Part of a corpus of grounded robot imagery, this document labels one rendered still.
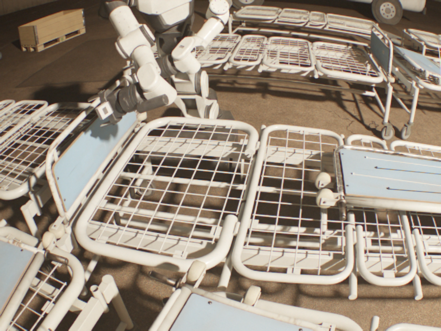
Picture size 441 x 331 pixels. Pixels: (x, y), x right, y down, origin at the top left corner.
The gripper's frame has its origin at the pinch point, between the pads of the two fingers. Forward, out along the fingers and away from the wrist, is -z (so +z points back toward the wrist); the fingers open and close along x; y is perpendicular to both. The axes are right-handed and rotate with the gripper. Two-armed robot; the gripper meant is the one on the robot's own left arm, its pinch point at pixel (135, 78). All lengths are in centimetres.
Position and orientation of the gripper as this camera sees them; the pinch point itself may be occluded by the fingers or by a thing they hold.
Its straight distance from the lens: 151.7
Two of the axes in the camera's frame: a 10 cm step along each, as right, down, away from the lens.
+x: -3.7, -8.0, -4.7
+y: -2.3, 5.7, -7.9
